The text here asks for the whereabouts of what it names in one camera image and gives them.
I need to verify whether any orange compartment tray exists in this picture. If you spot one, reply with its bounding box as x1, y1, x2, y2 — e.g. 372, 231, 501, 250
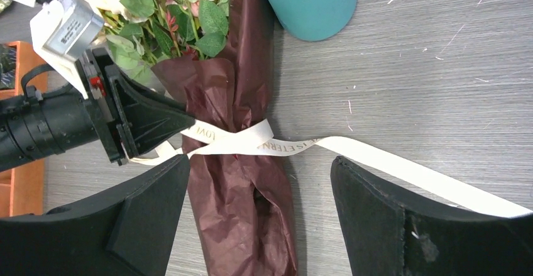
1, 41, 45, 218

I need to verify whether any cream printed ribbon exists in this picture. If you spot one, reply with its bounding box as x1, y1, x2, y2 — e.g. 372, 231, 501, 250
124, 118, 533, 219

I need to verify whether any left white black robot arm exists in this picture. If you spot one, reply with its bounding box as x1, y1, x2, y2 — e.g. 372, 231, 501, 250
1, 48, 195, 170

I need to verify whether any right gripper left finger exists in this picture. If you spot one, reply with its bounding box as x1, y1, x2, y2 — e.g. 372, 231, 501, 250
1, 155, 190, 275

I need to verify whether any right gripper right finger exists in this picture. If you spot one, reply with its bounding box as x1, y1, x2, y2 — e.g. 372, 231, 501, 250
330, 156, 532, 275

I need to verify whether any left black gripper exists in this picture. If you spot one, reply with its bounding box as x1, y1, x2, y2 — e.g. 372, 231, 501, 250
79, 48, 195, 166

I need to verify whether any teal cylindrical vase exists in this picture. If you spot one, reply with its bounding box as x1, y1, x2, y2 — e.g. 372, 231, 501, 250
268, 0, 357, 41

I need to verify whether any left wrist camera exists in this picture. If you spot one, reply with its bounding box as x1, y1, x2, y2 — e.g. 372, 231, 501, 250
30, 0, 104, 99

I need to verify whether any dark red wrapping paper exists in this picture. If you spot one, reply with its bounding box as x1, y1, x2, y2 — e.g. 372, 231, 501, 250
153, 0, 298, 275

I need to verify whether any pink flower bouquet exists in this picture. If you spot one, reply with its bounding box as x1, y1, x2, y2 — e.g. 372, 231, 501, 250
84, 0, 229, 83

